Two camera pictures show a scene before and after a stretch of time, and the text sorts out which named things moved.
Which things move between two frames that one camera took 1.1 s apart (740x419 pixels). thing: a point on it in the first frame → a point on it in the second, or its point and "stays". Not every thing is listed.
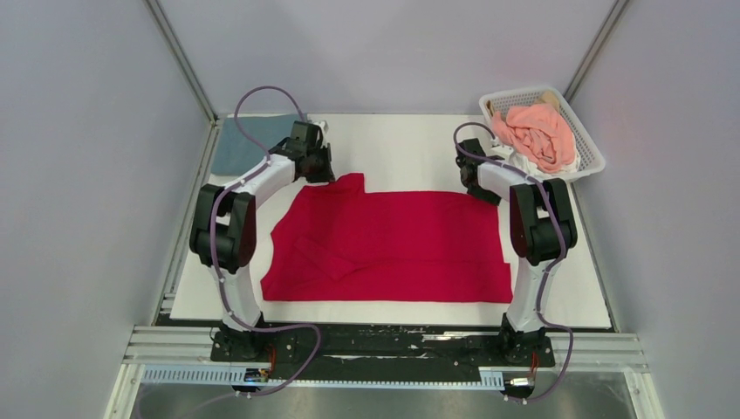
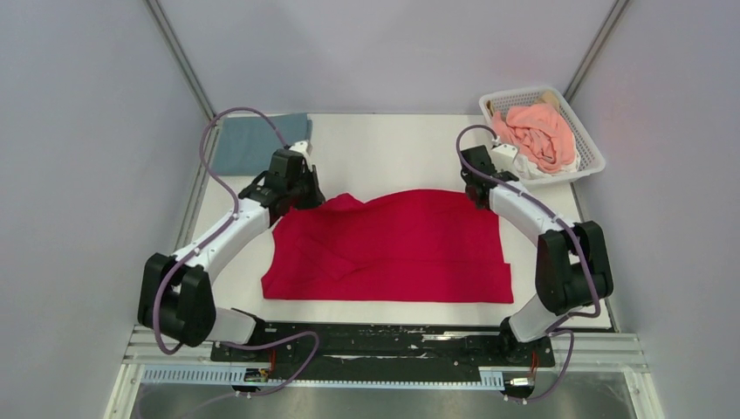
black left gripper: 328,175 → 318,196
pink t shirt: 541,131 stays
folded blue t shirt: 233,150 stays
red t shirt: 333,241 stays
